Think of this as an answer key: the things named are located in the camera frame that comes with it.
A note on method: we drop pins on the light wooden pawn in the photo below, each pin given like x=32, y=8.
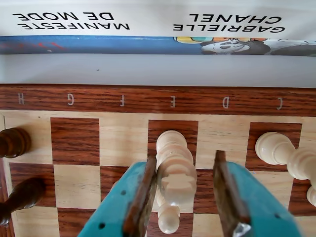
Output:
x=169, y=221
x=312, y=196

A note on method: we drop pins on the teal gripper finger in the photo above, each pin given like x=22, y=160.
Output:
x=118, y=207
x=256, y=212

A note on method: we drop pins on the dark wooden queen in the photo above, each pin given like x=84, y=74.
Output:
x=14, y=143

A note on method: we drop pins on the wooden chessboard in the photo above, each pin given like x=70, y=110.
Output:
x=74, y=138

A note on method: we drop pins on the white Gabrielle Chanel book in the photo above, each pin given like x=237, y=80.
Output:
x=153, y=14

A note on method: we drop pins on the dark wooden bishop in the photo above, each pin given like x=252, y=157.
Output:
x=29, y=192

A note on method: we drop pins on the light wooden bishop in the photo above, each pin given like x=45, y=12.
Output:
x=274, y=148

